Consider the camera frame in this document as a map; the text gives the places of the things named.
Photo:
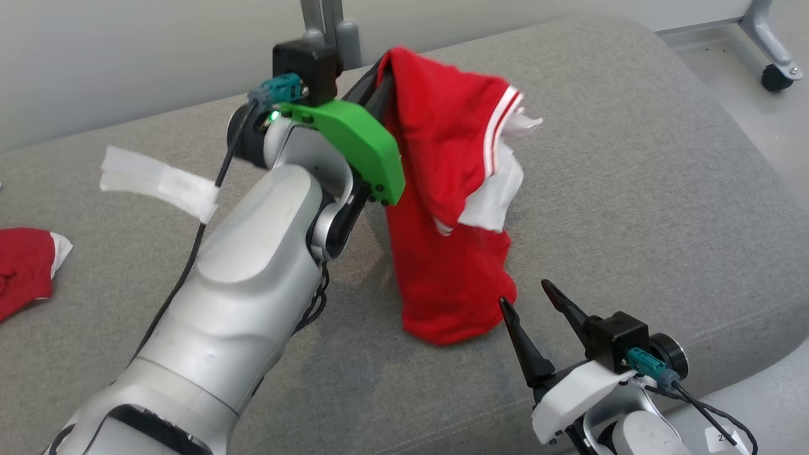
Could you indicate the red shirt with white stripes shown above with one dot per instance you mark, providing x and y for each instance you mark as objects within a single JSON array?
[{"x": 442, "y": 126}]

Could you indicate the grey metal frame leg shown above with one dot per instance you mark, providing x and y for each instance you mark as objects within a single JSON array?
[{"x": 765, "y": 38}]

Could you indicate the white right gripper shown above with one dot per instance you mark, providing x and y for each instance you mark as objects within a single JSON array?
[{"x": 575, "y": 398}]

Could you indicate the white tape tag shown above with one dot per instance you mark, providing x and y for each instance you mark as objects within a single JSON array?
[{"x": 158, "y": 180}]

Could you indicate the small white printed label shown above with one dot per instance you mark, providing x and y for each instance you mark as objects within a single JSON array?
[{"x": 720, "y": 439}]

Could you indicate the teal camera connector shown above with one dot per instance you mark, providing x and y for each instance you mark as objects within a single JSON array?
[
  {"x": 644, "y": 363},
  {"x": 281, "y": 87}
]

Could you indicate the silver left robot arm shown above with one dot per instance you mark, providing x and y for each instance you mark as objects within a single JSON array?
[{"x": 253, "y": 284}]

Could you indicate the teal right camera connector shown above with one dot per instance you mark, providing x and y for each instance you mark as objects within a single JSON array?
[{"x": 644, "y": 363}]

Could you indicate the teal left camera connector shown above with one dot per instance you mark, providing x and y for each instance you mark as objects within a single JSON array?
[{"x": 281, "y": 87}]

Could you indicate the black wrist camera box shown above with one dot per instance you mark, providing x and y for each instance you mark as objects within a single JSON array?
[
  {"x": 306, "y": 66},
  {"x": 622, "y": 341}
]

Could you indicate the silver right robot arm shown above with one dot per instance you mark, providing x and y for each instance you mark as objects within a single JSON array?
[{"x": 638, "y": 436}]

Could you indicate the grey metal double post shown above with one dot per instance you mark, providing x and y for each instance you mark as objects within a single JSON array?
[{"x": 332, "y": 19}]

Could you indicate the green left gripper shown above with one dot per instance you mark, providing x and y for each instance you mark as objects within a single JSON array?
[{"x": 360, "y": 142}]

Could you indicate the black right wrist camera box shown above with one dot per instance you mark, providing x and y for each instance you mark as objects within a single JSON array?
[{"x": 622, "y": 341}]

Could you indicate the red shorts with white trim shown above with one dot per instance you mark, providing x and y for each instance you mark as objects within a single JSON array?
[{"x": 22, "y": 265}]

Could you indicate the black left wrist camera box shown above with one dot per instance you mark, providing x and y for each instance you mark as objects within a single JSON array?
[{"x": 306, "y": 66}]

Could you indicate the black caster wheel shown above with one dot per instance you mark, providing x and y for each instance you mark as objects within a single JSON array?
[{"x": 776, "y": 79}]

